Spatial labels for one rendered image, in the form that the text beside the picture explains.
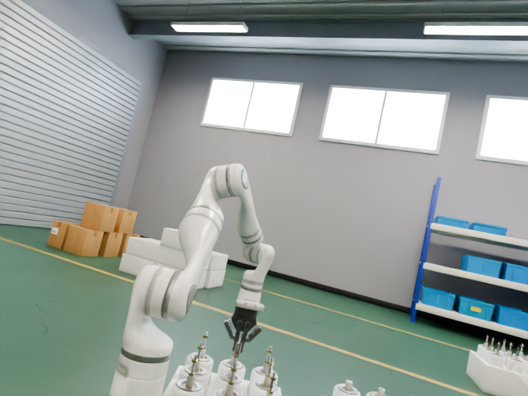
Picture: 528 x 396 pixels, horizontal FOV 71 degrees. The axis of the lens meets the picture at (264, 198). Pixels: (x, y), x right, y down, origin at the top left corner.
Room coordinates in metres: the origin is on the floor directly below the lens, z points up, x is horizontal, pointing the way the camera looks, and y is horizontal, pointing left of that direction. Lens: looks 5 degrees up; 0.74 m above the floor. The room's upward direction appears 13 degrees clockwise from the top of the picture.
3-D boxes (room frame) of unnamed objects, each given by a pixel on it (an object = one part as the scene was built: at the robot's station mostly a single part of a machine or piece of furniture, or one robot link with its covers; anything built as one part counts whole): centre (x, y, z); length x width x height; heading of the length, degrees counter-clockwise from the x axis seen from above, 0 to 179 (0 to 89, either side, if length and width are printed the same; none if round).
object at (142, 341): (0.71, 0.15, 0.54); 0.09 x 0.09 x 0.17; 86
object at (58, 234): (4.56, 2.22, 0.15); 0.30 x 0.24 x 0.30; 157
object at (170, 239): (3.87, 0.66, 0.45); 0.39 x 0.39 x 0.18; 69
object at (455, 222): (5.03, -2.55, 1.38); 0.50 x 0.38 x 0.11; 159
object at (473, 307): (4.87, -2.95, 0.36); 0.50 x 0.38 x 0.21; 159
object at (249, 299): (1.23, -0.03, 0.52); 0.11 x 0.09 x 0.06; 6
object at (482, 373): (2.72, -1.97, 0.09); 0.39 x 0.39 x 0.18; 75
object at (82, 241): (4.39, 1.94, 0.15); 0.30 x 0.24 x 0.30; 67
